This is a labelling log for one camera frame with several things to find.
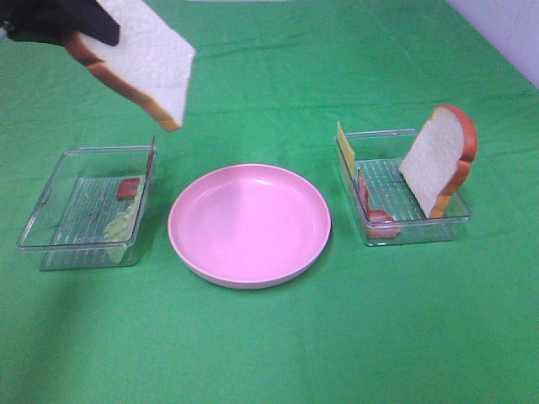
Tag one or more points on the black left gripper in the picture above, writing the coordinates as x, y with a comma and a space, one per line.
45, 21

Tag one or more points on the bread slice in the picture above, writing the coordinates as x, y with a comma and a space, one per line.
150, 65
439, 161

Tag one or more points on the bacon strip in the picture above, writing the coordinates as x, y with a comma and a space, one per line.
376, 220
129, 187

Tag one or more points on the green lettuce leaf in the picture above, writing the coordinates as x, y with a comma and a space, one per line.
121, 227

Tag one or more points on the yellow cheese slice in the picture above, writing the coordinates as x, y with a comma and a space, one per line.
347, 151

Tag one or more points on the clear left plastic container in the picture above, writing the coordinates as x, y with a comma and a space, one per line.
66, 227

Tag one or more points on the clear plastic container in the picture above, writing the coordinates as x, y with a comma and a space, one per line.
66, 227
378, 155

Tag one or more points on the pink round plate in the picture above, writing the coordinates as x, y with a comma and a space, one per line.
249, 226

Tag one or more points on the clear right plastic container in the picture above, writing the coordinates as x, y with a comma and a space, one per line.
378, 155

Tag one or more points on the green tablecloth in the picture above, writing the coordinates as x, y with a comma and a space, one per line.
450, 322

